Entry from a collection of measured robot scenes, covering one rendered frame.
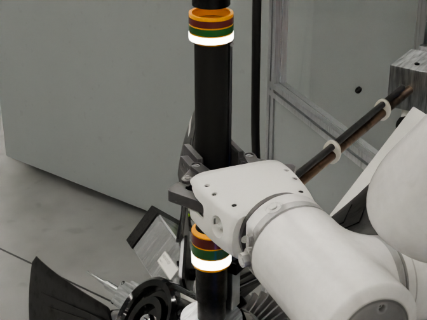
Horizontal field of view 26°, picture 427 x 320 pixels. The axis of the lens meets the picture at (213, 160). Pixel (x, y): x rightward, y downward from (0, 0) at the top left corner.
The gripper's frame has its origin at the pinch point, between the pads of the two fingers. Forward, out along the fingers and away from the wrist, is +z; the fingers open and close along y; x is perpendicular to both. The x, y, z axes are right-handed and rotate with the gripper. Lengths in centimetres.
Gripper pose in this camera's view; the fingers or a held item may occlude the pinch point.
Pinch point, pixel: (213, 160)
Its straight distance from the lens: 95.7
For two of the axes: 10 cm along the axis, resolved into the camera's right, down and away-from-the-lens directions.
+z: -3.9, -4.1, 8.2
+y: 9.2, -1.7, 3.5
